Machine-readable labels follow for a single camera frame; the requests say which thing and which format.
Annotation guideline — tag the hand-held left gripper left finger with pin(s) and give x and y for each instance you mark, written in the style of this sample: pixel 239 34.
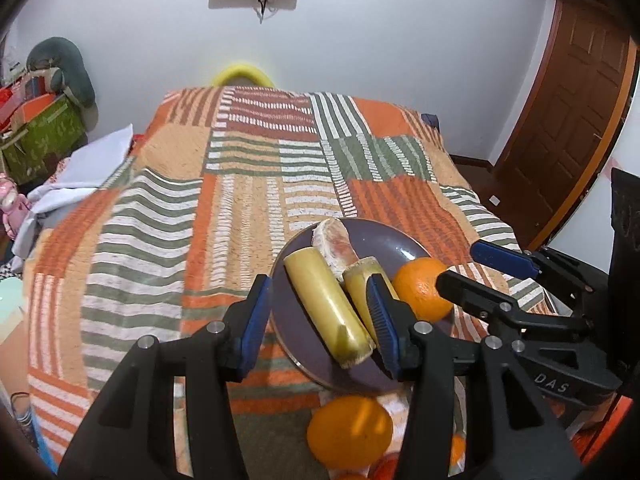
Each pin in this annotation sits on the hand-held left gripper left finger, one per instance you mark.
pixel 254 322

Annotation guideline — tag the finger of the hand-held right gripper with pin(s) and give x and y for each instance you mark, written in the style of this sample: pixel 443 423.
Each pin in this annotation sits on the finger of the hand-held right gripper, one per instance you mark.
pixel 500 257
pixel 470 292

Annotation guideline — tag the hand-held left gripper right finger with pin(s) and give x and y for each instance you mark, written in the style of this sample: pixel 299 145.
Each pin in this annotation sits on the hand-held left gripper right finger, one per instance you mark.
pixel 382 322

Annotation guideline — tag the purple plate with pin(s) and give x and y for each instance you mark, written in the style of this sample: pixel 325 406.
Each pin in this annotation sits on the purple plate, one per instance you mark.
pixel 300 322

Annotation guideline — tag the short yellow sugarcane piece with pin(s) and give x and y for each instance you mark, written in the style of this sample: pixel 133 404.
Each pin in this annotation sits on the short yellow sugarcane piece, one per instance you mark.
pixel 356 280

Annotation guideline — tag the long yellow sugarcane piece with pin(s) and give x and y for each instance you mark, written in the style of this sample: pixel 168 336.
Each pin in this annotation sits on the long yellow sugarcane piece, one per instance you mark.
pixel 325 305

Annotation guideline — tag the peeled white sugarcane piece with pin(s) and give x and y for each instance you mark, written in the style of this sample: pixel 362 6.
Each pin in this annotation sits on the peeled white sugarcane piece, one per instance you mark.
pixel 332 245

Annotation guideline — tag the striped patchwork blanket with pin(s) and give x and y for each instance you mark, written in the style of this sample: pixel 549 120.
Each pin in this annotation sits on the striped patchwork blanket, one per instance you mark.
pixel 225 210

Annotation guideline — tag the black chair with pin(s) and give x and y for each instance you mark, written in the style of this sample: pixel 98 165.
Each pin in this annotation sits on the black chair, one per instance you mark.
pixel 625 220

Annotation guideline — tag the brown wooden door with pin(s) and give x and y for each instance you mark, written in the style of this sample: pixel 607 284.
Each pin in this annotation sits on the brown wooden door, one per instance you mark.
pixel 565 110

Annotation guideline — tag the white cloth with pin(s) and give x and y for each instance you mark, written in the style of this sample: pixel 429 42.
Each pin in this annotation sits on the white cloth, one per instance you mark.
pixel 85 170

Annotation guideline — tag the pink toy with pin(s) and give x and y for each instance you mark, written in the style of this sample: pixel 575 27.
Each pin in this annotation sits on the pink toy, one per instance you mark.
pixel 12 205

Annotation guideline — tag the green patterned box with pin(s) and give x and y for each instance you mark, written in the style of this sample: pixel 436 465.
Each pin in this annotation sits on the green patterned box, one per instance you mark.
pixel 45 135

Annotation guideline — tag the grey neck pillow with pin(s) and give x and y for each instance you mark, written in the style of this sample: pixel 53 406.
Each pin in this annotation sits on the grey neck pillow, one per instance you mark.
pixel 70 67

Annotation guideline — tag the orange cardboard box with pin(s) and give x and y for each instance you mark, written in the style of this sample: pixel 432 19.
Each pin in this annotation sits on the orange cardboard box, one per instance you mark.
pixel 25 100

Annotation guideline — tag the white wall outlet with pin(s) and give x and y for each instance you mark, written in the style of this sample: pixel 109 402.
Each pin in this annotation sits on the white wall outlet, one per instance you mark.
pixel 495 200

